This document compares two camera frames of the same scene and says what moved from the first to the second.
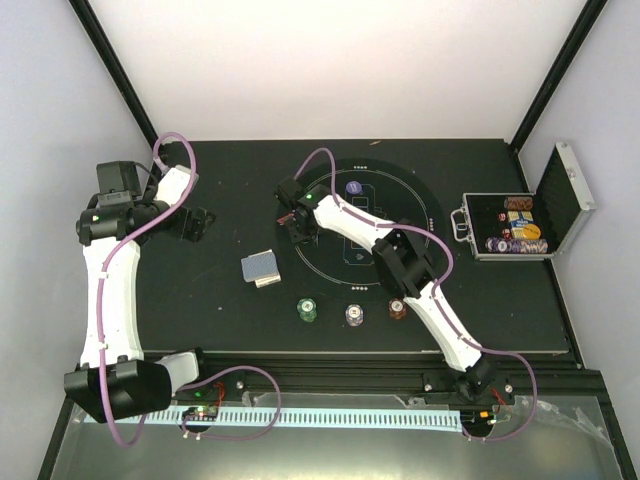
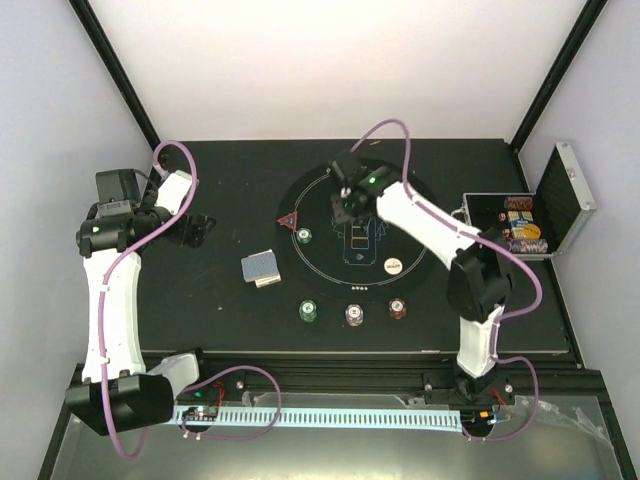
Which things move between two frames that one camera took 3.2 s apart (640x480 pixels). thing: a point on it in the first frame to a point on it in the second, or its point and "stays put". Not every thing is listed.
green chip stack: (307, 309) stays put
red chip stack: (397, 308) stays put
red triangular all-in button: (283, 218) stays put
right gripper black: (297, 236) to (340, 214)
